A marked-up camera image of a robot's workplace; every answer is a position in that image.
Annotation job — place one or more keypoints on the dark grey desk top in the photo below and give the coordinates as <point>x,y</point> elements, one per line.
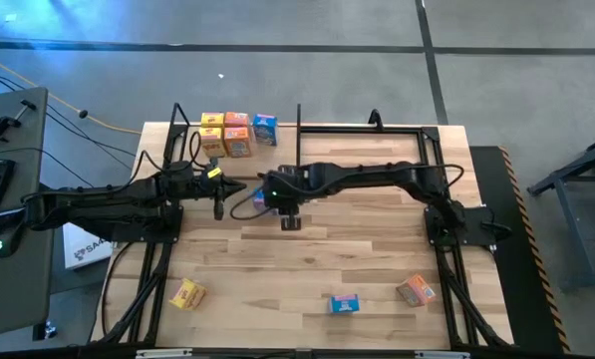
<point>13,294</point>
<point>28,149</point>

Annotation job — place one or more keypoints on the black vertical frame post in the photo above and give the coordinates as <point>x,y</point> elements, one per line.
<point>298,139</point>

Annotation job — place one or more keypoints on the silver desk clamp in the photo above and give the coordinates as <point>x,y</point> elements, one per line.
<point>48,330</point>

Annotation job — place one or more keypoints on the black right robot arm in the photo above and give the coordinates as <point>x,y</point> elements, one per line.
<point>357,177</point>

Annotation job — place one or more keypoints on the small black round knob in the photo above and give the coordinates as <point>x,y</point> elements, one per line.
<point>83,114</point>

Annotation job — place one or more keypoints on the grey metal stand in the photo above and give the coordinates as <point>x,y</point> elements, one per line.
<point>578,234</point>

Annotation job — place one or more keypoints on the black metal table frame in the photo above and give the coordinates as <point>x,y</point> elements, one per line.
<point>362,130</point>

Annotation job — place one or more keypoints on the yellow Corn Pops cereal box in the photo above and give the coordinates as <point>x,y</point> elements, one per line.
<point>212,119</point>
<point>187,295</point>
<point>212,144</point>

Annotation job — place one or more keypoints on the black mat hazard-striped edge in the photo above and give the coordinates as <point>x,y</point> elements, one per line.
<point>516,299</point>

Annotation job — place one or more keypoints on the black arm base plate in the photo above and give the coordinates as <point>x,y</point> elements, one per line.
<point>177,238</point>
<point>484,212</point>

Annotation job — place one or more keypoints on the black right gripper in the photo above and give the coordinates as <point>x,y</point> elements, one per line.
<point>282,187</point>

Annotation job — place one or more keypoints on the white cardboard box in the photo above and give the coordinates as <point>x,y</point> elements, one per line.
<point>85,251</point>

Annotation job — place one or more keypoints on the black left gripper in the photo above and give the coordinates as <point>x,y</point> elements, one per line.
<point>207,185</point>

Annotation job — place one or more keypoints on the black computer mouse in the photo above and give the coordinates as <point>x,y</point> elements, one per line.
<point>10,232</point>

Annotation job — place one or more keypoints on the silver metal bracket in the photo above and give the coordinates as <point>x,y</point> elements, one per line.
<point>441,355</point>
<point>162,353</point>

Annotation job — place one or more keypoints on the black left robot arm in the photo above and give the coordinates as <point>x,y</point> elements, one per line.
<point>102,209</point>

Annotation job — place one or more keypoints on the blue Rice Krispies cereal box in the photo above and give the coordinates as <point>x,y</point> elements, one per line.
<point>259,200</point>
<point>265,130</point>
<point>344,304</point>

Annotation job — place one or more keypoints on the orange Mini Wheats cereal box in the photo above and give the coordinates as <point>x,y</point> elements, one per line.
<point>236,118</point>
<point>416,290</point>
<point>237,143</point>

